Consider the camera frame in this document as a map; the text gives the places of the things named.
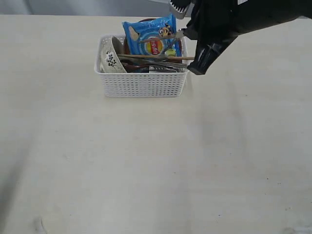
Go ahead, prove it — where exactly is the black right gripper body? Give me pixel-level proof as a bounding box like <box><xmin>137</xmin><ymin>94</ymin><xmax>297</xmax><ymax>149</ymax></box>
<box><xmin>186</xmin><ymin>0</ymin><xmax>239</xmax><ymax>49</ymax></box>

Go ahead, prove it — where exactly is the silver table knife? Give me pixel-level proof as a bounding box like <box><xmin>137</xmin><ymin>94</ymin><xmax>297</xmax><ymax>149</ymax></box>
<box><xmin>136</xmin><ymin>60</ymin><xmax>188</xmax><ymax>69</ymax></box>

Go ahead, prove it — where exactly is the wooden chopstick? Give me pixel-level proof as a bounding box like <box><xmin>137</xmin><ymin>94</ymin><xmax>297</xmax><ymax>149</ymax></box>
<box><xmin>117</xmin><ymin>54</ymin><xmax>195</xmax><ymax>60</ymax></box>

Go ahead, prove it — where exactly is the brown wooden spoon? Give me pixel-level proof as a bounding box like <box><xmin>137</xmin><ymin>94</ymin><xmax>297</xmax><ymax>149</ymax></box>
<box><xmin>121</xmin><ymin>61</ymin><xmax>149</xmax><ymax>73</ymax></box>

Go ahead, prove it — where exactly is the white floral ceramic bowl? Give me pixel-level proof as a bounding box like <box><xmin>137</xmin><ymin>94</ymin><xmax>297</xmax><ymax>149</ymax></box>
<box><xmin>99</xmin><ymin>36</ymin><xmax>127</xmax><ymax>73</ymax></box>

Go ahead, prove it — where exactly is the silver metal fork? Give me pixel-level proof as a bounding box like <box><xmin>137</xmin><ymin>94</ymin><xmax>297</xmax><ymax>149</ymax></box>
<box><xmin>138</xmin><ymin>27</ymin><xmax>186</xmax><ymax>54</ymax></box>

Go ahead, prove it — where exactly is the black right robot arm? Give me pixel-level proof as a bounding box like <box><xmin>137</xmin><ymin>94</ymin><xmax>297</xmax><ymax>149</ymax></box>
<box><xmin>169</xmin><ymin>0</ymin><xmax>312</xmax><ymax>75</ymax></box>

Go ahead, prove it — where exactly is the blue chips bag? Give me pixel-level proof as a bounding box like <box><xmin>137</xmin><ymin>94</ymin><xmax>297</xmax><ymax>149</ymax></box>
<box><xmin>121</xmin><ymin>13</ymin><xmax>181</xmax><ymax>56</ymax></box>

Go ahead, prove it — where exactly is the dark foil packet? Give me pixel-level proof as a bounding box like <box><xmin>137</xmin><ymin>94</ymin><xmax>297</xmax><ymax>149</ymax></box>
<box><xmin>149</xmin><ymin>67</ymin><xmax>177</xmax><ymax>73</ymax></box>

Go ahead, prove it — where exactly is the brown wooden plate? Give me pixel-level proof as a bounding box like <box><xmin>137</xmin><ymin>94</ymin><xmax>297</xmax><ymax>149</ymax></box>
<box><xmin>122</xmin><ymin>17</ymin><xmax>183</xmax><ymax>56</ymax></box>

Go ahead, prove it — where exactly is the white perforated plastic basket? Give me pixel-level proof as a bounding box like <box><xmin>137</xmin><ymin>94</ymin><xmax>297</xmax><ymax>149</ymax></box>
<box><xmin>94</xmin><ymin>35</ymin><xmax>188</xmax><ymax>98</ymax></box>

